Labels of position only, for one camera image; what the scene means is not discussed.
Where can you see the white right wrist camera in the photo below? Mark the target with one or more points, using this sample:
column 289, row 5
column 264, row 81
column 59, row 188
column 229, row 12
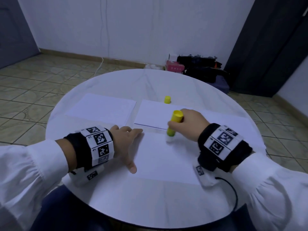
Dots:
column 204, row 174

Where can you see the person's left forearm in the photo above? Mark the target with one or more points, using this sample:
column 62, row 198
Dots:
column 29, row 180

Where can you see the black right wristband with markers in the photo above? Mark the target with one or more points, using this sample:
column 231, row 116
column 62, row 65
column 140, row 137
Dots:
column 224, row 146

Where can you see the grey door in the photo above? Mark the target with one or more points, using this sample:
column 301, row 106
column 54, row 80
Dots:
column 17, row 31

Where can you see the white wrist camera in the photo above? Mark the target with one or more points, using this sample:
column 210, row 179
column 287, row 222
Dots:
column 204, row 174
column 86, row 176

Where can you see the yellow glue stick cap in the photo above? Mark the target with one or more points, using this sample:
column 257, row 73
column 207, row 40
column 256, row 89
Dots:
column 167, row 99

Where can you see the black wardrobe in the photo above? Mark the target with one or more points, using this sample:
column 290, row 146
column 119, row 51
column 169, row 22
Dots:
column 269, row 45

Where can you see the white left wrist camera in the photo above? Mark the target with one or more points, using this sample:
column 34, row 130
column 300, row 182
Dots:
column 86, row 176

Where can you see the person's legs in blue jeans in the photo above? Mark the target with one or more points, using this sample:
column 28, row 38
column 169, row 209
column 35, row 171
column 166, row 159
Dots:
column 57, row 214

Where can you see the white item on floor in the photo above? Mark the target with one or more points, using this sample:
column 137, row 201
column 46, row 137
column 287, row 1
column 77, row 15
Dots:
column 154, row 66

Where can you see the person's right hand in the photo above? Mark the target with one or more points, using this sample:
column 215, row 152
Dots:
column 192, row 125

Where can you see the white paper stack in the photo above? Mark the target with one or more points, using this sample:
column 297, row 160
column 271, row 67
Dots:
column 101, row 108
column 240, row 127

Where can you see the black left wristband with markers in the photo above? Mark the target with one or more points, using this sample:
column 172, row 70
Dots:
column 91, row 149

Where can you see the person's left hand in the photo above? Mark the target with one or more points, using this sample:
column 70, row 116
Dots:
column 124, row 142

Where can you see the person's right forearm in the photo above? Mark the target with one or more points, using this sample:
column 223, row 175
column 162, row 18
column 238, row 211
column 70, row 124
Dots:
column 274, row 194

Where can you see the blue suitcase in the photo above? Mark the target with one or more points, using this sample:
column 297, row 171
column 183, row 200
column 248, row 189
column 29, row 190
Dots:
column 222, row 85

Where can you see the single white paper sheet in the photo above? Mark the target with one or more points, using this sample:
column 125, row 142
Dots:
column 151, row 115
column 163, row 158

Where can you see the black wristband with markers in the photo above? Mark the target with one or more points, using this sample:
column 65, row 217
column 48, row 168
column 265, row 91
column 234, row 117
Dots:
column 91, row 149
column 224, row 146

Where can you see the pink box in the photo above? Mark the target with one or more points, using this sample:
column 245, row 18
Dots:
column 175, row 67

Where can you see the black bag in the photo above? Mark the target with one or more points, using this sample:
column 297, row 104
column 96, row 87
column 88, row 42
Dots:
column 199, row 67

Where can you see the yellow glue stick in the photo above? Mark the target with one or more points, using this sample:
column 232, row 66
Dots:
column 176, row 116

